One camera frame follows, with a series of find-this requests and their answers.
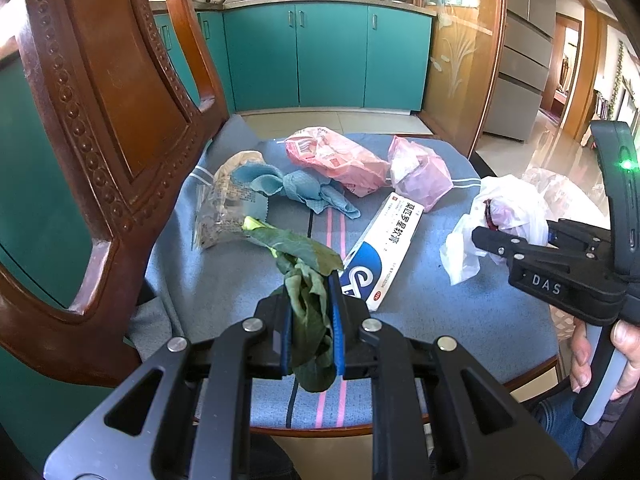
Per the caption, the person's right hand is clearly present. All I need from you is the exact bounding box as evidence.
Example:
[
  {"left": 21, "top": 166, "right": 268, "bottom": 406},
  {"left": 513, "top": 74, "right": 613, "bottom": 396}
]
[{"left": 569, "top": 319, "right": 640, "bottom": 403}]

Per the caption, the white plastic bag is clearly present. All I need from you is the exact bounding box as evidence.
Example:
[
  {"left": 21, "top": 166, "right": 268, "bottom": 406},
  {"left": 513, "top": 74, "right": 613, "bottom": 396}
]
[{"left": 440, "top": 174, "right": 551, "bottom": 287}]

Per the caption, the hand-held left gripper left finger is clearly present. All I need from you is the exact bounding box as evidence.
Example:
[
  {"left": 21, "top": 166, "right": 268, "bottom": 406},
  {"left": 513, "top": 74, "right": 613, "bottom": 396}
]
[{"left": 42, "top": 285, "right": 296, "bottom": 480}]

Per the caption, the wood-framed glass sliding door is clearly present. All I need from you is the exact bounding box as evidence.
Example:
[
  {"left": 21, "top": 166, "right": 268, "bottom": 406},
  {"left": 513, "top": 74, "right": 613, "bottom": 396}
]
[{"left": 402, "top": 0, "right": 508, "bottom": 158}]

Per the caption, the wooden doorway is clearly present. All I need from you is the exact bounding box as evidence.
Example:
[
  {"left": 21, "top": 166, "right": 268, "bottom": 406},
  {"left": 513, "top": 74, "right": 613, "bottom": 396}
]
[{"left": 542, "top": 12, "right": 583, "bottom": 126}]

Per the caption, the blue striped seat cushion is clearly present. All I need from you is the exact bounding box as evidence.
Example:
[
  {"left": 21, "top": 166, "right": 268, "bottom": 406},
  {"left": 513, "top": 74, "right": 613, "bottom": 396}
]
[{"left": 127, "top": 115, "right": 561, "bottom": 431}]

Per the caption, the blue cleaning cloth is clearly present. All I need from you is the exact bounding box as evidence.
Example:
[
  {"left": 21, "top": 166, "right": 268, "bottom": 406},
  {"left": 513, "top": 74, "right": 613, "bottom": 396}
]
[{"left": 232, "top": 165, "right": 361, "bottom": 221}]

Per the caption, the white ointment box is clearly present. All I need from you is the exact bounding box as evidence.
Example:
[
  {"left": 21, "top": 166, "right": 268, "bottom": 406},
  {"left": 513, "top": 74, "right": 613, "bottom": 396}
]
[{"left": 339, "top": 192, "right": 426, "bottom": 311}]

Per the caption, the clear printed plastic bag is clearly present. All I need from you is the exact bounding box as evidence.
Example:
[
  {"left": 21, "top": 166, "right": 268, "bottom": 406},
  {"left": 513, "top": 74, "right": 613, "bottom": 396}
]
[{"left": 194, "top": 151, "right": 273, "bottom": 251}]

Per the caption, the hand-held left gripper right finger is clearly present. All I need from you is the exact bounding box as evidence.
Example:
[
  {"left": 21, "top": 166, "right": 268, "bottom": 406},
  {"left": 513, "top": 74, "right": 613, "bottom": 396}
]
[{"left": 327, "top": 270, "right": 576, "bottom": 480}]

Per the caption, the light pink plastic bag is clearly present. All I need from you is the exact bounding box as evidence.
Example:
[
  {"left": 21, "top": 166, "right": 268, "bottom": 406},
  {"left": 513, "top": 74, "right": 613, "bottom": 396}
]
[{"left": 387, "top": 135, "right": 455, "bottom": 213}]

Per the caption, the pink printed plastic bag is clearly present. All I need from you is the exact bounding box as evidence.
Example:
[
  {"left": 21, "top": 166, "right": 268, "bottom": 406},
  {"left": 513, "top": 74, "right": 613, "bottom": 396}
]
[{"left": 284, "top": 126, "right": 392, "bottom": 198}]

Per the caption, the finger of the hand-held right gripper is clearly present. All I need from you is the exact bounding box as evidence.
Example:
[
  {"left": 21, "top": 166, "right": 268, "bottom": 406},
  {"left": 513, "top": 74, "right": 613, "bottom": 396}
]
[
  {"left": 547, "top": 217, "right": 613, "bottom": 258},
  {"left": 471, "top": 225, "right": 581, "bottom": 311}
]

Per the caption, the grey refrigerator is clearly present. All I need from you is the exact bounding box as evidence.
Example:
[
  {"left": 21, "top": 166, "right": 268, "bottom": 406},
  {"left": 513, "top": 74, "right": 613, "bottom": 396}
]
[{"left": 482, "top": 0, "right": 558, "bottom": 142}]

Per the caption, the green vegetable leaf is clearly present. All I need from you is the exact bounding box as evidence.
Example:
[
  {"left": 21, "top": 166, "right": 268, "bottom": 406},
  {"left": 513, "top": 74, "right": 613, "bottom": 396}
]
[{"left": 242, "top": 216, "right": 346, "bottom": 393}]

